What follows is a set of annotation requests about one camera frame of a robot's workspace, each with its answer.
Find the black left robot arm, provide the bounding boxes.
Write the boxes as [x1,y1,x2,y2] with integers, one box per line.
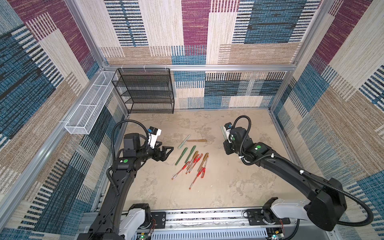
[78,133,174,240]

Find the white wire mesh basket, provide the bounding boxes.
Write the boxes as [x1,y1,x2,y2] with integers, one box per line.
[65,72,115,135]

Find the brown pen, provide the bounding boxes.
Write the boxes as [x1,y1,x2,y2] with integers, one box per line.
[198,153,209,172]
[187,151,199,169]

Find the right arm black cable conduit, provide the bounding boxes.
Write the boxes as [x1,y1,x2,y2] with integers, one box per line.
[230,115,375,227]

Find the black wire mesh shelf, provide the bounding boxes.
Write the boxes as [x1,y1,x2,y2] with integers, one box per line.
[112,68,175,114]

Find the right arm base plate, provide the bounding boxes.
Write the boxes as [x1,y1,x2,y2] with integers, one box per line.
[243,209,291,226]

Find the brown pen right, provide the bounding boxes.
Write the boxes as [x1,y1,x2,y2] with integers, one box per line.
[198,153,209,172]

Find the light green pen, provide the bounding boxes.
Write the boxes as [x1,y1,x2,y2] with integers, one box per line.
[178,134,191,149]

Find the red gel pen short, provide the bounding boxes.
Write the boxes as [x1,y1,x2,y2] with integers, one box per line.
[201,167,206,178]

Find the aluminium mounting rail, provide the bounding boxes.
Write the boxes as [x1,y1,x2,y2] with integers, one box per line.
[80,205,331,233]

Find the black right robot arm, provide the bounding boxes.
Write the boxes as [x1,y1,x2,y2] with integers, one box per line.
[224,123,347,232]

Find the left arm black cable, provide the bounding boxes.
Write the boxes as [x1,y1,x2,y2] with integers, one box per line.
[110,119,150,160]

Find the brown pen middle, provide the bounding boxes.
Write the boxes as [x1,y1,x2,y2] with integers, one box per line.
[187,151,199,169]

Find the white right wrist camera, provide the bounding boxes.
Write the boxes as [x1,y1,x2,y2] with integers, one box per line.
[221,123,232,143]

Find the dark green pen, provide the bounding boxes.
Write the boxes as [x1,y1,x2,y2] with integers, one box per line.
[175,147,188,166]
[185,145,196,163]

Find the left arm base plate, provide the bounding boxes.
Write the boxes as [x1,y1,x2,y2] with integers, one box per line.
[139,212,167,230]

